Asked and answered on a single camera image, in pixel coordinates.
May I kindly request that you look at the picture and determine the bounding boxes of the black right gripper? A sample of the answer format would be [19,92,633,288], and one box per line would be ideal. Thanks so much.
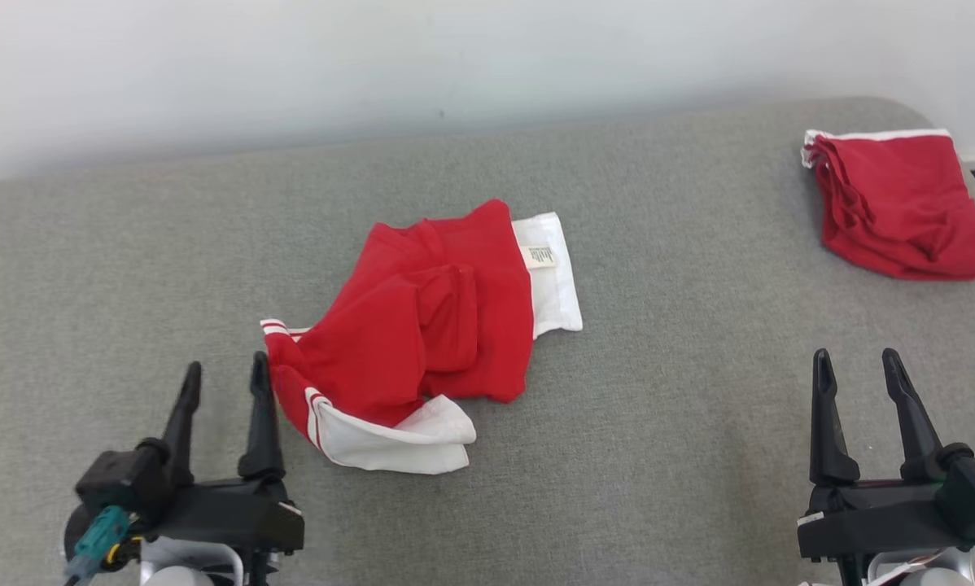
[796,348,975,562]

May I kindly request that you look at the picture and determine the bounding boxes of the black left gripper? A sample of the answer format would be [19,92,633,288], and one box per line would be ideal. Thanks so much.
[63,351,306,571]

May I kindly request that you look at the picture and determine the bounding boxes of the red and white jersey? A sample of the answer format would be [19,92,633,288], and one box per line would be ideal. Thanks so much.
[260,199,584,476]

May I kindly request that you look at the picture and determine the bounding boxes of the red Bulls 23 shorts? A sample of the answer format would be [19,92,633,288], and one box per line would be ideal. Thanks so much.
[801,128,975,282]

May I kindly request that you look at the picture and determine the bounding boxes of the left cable with teal plug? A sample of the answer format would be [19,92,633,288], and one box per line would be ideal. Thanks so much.
[63,504,132,586]

